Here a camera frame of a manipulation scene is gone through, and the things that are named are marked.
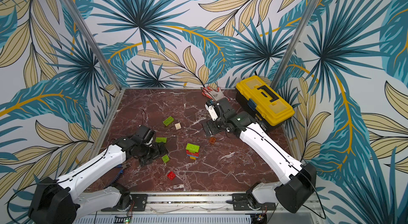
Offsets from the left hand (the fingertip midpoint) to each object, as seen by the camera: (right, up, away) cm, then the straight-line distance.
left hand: (161, 158), depth 80 cm
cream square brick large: (+5, +14, +18) cm, 23 cm away
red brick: (+17, +2, +1) cm, 17 cm away
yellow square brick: (+16, -2, +6) cm, 17 cm away
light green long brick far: (-1, +17, +20) cm, 26 cm away
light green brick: (+16, +5, 0) cm, 17 cm away
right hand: (+26, +18, -3) cm, 32 cm away
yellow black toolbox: (+55, +28, +10) cm, 62 cm away
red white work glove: (+29, +34, +37) cm, 58 cm away
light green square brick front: (+1, -2, +6) cm, 6 cm away
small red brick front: (+5, -9, +2) cm, 10 cm away
